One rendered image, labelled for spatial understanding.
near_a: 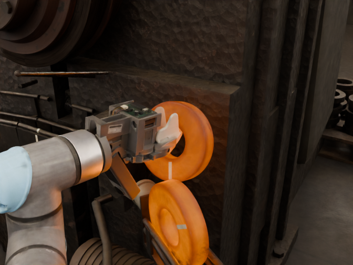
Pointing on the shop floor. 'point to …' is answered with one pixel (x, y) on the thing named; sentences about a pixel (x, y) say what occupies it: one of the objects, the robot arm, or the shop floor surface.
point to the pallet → (340, 96)
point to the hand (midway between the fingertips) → (176, 132)
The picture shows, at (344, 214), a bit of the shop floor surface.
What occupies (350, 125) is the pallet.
